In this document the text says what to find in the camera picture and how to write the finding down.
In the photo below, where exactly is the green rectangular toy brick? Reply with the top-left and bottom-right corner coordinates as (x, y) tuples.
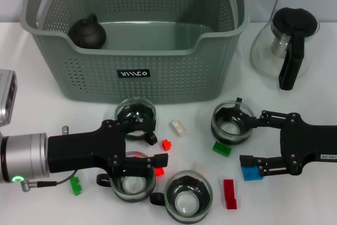
(212, 141), (233, 158)

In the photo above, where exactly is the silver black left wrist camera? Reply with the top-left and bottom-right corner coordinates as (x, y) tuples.
(0, 69), (18, 125)

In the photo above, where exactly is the glass teacup with black handle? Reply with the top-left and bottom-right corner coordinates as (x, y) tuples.
(211, 97), (255, 145)
(150, 170), (214, 222)
(115, 97), (158, 146)
(96, 151), (156, 203)

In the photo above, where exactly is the glass teapot with black handle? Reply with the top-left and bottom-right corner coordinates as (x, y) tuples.
(250, 7), (321, 91)

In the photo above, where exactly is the black round ceramic teapot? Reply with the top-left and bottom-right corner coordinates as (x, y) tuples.
(68, 13), (107, 50)

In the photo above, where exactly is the dark red long toy brick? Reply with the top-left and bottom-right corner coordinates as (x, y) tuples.
(223, 179), (237, 210)

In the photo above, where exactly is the grey perforated storage basket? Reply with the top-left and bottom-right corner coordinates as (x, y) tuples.
(20, 0), (251, 104)

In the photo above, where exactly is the left arm cable with connector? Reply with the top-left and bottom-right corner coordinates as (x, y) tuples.
(21, 171), (78, 192)

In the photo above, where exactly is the blue square toy brick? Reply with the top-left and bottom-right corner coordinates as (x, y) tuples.
(241, 165), (265, 182)

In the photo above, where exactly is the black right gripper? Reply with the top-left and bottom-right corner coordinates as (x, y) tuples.
(234, 107), (337, 178)

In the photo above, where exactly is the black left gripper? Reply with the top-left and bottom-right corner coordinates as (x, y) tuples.
(47, 116), (169, 178)

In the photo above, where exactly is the green stepped toy brick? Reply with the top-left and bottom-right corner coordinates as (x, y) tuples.
(70, 176), (83, 196)

